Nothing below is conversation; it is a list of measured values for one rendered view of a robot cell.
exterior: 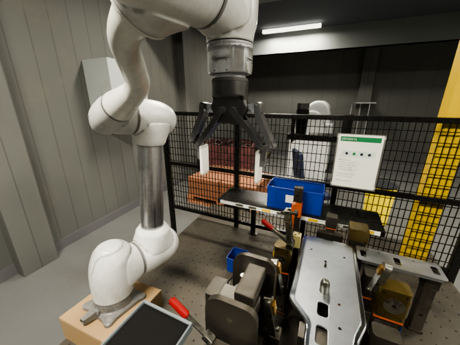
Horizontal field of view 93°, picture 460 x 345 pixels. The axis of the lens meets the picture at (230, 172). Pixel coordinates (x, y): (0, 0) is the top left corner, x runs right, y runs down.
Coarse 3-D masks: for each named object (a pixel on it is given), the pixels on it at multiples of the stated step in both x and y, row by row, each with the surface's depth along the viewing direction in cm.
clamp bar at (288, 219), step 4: (288, 208) 86; (284, 212) 84; (288, 212) 83; (292, 212) 84; (296, 212) 83; (284, 216) 85; (288, 216) 84; (296, 216) 83; (288, 220) 84; (288, 224) 85; (288, 228) 85; (292, 228) 88; (288, 232) 86; (292, 232) 88; (288, 236) 86; (292, 236) 89; (288, 240) 87; (292, 240) 89
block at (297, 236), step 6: (294, 234) 95; (300, 234) 95; (300, 240) 93; (294, 246) 95; (294, 252) 97; (294, 258) 97; (294, 264) 98; (294, 270) 99; (288, 288) 103; (288, 294) 104; (288, 300) 105
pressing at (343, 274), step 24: (312, 240) 101; (312, 264) 86; (336, 264) 86; (312, 288) 75; (336, 288) 75; (360, 288) 76; (312, 312) 67; (336, 312) 67; (360, 312) 67; (312, 336) 60; (336, 336) 60; (360, 336) 60
